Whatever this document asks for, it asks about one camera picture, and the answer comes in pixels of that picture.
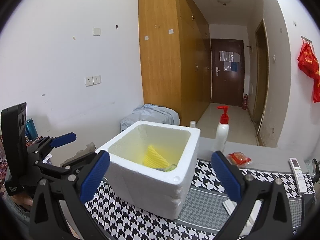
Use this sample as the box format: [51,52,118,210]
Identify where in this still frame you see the small white capped bottle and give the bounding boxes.
[190,121,196,128]

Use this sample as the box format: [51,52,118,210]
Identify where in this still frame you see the red hanging bag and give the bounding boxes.
[297,43,319,103]

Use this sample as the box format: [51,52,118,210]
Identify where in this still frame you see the light blue crumpled cloth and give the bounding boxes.
[120,103,180,132]

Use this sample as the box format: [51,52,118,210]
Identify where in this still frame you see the white wall switch plate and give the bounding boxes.
[93,28,101,36]

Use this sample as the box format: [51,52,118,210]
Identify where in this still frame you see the teal cup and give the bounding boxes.
[25,118,38,140]

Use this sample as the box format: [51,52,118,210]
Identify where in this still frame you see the wooden side door frame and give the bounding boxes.
[252,19,270,146]

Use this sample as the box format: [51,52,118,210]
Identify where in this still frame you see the dark brown entrance door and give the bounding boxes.
[211,38,245,107]

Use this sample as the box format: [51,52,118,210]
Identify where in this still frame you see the red snack packet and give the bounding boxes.
[227,152,252,167]

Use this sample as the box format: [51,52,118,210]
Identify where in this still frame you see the wooden wardrobe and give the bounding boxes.
[138,0,211,126]

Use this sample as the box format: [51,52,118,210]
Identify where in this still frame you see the white remote control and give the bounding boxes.
[289,158,307,194]

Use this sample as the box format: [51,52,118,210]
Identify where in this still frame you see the red fire extinguisher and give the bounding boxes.
[242,94,249,110]

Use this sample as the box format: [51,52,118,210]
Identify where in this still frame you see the white foam box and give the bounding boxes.
[100,121,200,220]

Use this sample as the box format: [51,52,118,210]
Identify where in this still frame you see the white pump bottle red top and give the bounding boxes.
[214,106,229,153]

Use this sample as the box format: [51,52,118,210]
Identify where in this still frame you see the yellow ribbed sponge cloth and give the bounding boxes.
[143,145,170,169]

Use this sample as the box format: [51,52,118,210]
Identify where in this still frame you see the houndstooth table mat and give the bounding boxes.
[60,158,315,240]

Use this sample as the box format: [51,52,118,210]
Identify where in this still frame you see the double wall socket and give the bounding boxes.
[85,75,101,87]

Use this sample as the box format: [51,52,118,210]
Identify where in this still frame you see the green floral tissue pack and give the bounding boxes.
[162,164,177,172]

